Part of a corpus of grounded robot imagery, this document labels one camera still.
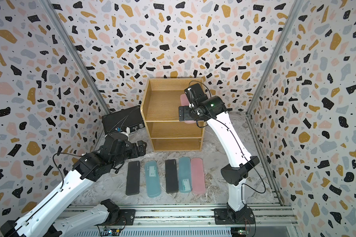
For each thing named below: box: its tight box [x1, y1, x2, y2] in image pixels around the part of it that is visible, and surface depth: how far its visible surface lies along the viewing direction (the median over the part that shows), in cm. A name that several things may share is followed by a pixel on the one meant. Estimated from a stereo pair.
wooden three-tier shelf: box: [140, 78, 206, 153], surface depth 89 cm
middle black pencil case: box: [165, 158, 179, 194], surface depth 88 cm
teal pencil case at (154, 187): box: [144, 160, 162, 198], surface depth 88 cm
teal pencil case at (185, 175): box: [178, 156, 192, 194], surface depth 90 cm
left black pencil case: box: [125, 160, 141, 196], surface depth 86 cm
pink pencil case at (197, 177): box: [190, 157, 206, 195], surface depth 89 cm
